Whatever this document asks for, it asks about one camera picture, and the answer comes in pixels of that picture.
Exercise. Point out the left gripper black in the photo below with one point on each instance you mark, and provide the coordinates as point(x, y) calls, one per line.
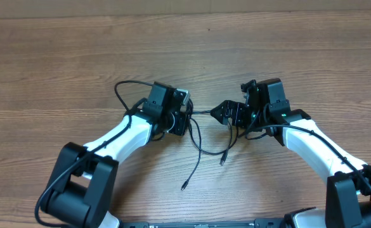
point(181, 127)

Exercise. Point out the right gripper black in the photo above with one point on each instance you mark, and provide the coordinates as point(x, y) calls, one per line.
point(238, 107)

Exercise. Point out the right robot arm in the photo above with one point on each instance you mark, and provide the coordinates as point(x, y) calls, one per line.
point(347, 178)

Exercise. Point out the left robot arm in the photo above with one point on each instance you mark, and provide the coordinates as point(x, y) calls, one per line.
point(80, 188)

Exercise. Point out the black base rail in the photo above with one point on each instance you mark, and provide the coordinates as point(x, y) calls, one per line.
point(256, 223)

